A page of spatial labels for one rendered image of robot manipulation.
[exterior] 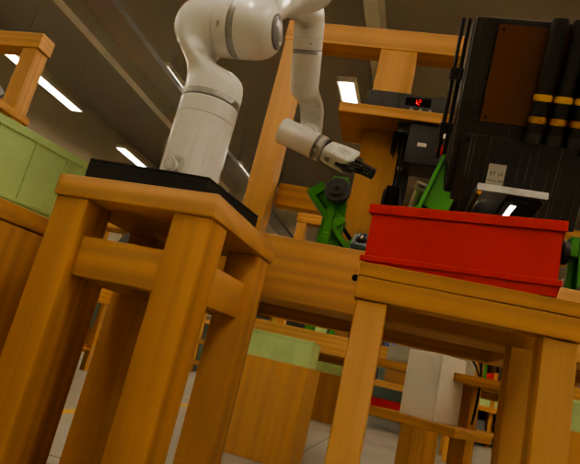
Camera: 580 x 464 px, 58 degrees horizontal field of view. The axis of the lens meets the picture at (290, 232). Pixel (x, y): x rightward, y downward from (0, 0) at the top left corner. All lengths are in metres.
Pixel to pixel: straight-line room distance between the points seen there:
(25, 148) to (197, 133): 0.39
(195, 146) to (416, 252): 0.46
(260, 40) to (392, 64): 1.08
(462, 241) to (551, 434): 0.31
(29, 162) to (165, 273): 0.50
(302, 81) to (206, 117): 0.63
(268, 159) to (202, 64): 0.94
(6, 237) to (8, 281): 0.09
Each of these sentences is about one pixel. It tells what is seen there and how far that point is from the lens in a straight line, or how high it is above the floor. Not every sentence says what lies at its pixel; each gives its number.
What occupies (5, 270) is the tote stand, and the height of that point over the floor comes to 0.66.
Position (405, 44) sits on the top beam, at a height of 1.88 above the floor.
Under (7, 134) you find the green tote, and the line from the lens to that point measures 1.22.
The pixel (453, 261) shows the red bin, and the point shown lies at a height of 0.83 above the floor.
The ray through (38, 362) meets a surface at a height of 0.53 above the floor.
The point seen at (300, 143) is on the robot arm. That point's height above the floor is 1.27.
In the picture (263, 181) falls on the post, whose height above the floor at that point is 1.24.
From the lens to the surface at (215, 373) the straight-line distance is 1.06.
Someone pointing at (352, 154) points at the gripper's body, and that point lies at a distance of 1.64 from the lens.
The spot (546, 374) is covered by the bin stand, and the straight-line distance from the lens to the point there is 0.87.
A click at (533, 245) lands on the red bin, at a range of 0.90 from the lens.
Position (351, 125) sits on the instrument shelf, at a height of 1.50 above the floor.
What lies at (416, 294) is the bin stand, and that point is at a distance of 0.85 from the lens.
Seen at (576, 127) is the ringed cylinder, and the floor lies 1.33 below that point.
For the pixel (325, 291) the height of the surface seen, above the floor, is 0.79.
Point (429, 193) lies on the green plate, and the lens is 1.52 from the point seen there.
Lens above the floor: 0.62
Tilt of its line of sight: 14 degrees up
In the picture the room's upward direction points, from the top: 13 degrees clockwise
